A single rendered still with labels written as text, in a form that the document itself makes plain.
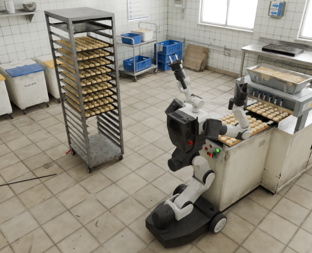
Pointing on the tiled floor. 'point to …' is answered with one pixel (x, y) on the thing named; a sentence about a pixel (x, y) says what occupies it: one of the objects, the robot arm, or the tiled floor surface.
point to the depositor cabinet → (293, 149)
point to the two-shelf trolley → (139, 54)
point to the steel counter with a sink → (311, 59)
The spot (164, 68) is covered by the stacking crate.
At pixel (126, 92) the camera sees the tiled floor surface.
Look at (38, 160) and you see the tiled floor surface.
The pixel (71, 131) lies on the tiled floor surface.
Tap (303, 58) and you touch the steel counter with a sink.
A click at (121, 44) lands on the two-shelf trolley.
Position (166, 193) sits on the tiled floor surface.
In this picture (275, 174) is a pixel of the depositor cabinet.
